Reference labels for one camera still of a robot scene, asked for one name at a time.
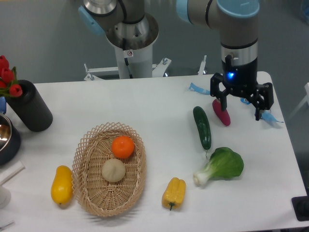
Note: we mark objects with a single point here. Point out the white steamed bun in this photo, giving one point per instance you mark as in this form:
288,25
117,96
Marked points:
113,170

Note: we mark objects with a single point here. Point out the black ribbed vase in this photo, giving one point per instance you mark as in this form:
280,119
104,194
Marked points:
31,108

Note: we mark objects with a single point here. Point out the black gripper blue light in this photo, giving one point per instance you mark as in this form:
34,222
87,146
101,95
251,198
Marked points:
241,81

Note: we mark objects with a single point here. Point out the black metal bowl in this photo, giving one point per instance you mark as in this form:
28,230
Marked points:
10,140

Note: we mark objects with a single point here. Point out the white chair frame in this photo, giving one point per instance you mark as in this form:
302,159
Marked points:
304,101

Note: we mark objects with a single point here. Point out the black device table corner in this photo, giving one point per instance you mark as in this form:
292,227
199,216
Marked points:
301,207

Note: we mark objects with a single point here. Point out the red tulip bouquet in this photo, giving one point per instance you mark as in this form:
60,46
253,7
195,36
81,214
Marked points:
9,85

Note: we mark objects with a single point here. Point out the yellow bell pepper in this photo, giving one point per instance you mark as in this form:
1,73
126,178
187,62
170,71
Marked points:
174,195

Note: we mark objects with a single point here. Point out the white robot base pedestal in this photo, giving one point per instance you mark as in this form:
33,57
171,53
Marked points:
131,64

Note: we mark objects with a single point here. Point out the blue tape strip right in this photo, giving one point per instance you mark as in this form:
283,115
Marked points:
265,115

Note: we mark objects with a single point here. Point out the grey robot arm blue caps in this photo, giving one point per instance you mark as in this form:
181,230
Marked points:
132,32

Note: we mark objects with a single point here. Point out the yellow mango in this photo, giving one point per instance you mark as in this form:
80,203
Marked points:
61,189

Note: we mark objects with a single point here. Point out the blue tape strip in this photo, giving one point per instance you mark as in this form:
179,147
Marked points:
265,115
199,90

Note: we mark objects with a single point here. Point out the orange fruit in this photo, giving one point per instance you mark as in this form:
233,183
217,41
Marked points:
122,147

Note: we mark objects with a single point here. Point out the magenta sweet potato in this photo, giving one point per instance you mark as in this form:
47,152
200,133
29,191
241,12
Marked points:
222,115

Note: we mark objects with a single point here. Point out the green cucumber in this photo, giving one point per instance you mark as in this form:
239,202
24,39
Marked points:
203,127

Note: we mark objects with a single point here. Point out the green bok choy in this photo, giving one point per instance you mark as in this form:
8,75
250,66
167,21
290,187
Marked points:
224,163

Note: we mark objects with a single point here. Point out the woven wicker basket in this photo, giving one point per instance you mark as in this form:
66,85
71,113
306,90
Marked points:
95,194

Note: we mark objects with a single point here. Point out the blue tape strip left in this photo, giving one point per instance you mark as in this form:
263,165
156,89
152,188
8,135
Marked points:
199,90

